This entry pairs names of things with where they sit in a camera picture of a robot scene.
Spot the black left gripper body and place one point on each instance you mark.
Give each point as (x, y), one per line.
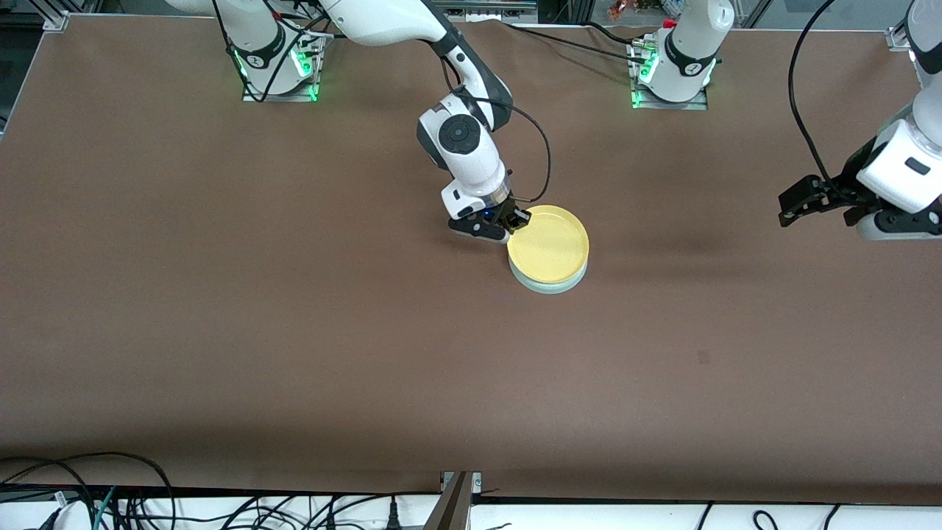
(841, 193)

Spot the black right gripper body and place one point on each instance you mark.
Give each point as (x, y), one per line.
(509, 212)

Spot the yellow round plate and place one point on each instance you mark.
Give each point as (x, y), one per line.
(548, 246)

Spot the pale green round plate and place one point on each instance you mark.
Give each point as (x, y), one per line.
(548, 288)

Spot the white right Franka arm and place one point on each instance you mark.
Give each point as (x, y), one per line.
(460, 147)

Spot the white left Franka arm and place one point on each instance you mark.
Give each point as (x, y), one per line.
(898, 169)

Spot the aluminium corner profile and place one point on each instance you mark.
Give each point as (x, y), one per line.
(55, 18)
(896, 38)

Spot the black power plug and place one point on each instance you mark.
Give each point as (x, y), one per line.
(394, 515)

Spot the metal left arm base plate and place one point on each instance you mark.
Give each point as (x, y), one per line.
(670, 106)

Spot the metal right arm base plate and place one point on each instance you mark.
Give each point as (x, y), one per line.
(294, 96)

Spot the dark metal table post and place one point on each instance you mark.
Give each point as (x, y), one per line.
(452, 508)

